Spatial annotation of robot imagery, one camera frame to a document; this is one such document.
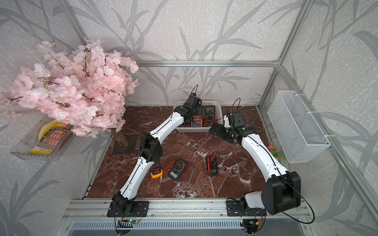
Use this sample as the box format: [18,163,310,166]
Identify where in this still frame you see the orange Victor multimeter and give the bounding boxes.
[191,116,204,127]

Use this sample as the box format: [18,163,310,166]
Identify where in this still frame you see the large red multimeter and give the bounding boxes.
[205,105,216,123]

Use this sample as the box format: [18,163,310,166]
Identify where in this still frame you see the small black red multimeter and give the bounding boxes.
[205,155,219,176]

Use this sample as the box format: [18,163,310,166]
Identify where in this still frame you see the small dark grey multimeter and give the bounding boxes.
[168,159,187,182]

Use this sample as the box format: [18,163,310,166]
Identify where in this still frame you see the small yellow multimeter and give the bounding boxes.
[149,163,163,179]

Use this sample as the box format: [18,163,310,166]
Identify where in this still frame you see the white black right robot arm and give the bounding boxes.
[209,111,301,215]

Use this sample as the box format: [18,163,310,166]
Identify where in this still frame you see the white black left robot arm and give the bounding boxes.
[112,92,202,212]

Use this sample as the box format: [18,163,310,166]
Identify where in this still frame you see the small potted pink flowers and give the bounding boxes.
[268,143,283,161]

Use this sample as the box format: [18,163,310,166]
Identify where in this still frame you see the pink cherry blossom tree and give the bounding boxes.
[1,41,139,137]

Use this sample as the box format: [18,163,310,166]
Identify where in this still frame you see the yellow item on shelf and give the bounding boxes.
[38,120,65,140]

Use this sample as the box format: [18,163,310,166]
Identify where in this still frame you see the white wire mesh wall basket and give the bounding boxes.
[268,90,331,163]

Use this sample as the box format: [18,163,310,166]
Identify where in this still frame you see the tree trunk base plate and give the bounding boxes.
[112,135,138,155]

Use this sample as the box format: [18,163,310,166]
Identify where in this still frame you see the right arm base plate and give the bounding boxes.
[226,198,267,217]

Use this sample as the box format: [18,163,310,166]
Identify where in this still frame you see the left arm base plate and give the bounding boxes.
[106,201,150,218]

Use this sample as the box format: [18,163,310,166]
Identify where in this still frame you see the aluminium front rail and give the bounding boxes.
[61,198,311,221]

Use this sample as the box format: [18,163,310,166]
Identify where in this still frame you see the clear acrylic wall shelf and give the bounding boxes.
[10,116,74,161]

